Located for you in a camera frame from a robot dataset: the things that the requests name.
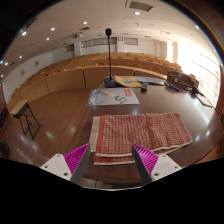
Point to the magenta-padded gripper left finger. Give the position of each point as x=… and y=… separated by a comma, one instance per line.
x=76, y=158

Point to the grey notebook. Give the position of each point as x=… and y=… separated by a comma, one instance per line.
x=204, y=101

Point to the rows of wooden lecture seats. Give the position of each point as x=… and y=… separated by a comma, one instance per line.
x=66, y=80

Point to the red marker pen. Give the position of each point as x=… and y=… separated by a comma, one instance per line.
x=175, y=88

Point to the large bright window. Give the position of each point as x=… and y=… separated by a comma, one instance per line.
x=200, y=66

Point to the blue marker pen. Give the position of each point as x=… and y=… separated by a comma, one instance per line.
x=167, y=84

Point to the ceiling air vent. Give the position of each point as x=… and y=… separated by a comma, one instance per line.
x=140, y=5

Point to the small folding side desk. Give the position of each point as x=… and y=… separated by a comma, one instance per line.
x=20, y=108

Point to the red checked towel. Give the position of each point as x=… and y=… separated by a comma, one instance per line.
x=143, y=133

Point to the yellow booklet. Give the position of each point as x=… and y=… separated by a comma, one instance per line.
x=128, y=81

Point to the brown wooden box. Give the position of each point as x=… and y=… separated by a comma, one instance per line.
x=181, y=80

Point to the blue-grey paper sheet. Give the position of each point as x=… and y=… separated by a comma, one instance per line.
x=150, y=80

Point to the black gooseneck table microphone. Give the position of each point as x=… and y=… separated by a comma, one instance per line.
x=110, y=82

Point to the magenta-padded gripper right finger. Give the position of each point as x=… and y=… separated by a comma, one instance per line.
x=148, y=160

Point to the recessed ceiling spotlights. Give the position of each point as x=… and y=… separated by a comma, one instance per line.
x=137, y=13

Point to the black remote control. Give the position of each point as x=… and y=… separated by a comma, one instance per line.
x=144, y=86

